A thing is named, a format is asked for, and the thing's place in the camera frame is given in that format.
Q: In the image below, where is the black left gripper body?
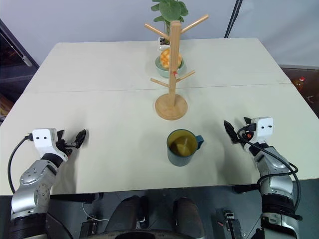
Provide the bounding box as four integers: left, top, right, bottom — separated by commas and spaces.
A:
56, 135, 81, 155

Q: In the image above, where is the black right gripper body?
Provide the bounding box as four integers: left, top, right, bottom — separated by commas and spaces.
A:
233, 123, 257, 152

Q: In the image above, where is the wooden mug tree stand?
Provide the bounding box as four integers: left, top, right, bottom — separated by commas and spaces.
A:
144, 14, 210, 121

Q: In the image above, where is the teal mug with yellow inside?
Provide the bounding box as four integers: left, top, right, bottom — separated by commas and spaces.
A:
166, 128, 205, 168

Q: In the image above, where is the orange bottle with red cap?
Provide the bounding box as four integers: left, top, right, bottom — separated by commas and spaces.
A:
292, 76, 308, 93

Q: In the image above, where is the light green bowl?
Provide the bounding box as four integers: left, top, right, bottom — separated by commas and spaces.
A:
155, 55, 187, 79

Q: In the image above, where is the yellow pineapple bun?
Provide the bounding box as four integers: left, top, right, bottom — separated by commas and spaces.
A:
159, 48, 184, 71

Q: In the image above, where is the black stand pole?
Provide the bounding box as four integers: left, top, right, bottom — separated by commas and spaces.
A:
224, 0, 244, 39

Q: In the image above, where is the green plant in white pot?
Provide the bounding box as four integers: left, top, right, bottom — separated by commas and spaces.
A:
151, 0, 189, 52

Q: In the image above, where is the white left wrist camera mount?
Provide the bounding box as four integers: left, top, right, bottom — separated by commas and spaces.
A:
32, 127, 70, 163

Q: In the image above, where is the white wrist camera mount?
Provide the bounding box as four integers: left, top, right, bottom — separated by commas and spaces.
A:
32, 127, 70, 163
253, 116, 274, 145

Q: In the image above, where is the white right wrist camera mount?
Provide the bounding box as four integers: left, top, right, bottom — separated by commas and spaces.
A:
253, 116, 274, 145

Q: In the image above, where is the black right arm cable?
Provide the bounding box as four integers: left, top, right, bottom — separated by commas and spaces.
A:
237, 127, 302, 221

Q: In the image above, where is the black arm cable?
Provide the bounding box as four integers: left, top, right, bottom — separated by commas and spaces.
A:
7, 134, 34, 195
237, 127, 302, 221

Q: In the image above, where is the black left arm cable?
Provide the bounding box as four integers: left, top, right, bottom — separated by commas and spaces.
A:
7, 134, 34, 195

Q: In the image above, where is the thin white cable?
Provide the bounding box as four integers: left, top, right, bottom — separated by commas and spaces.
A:
83, 202, 108, 222

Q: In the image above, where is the dark cabinet with silver handle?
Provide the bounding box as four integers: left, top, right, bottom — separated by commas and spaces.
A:
0, 18, 40, 103

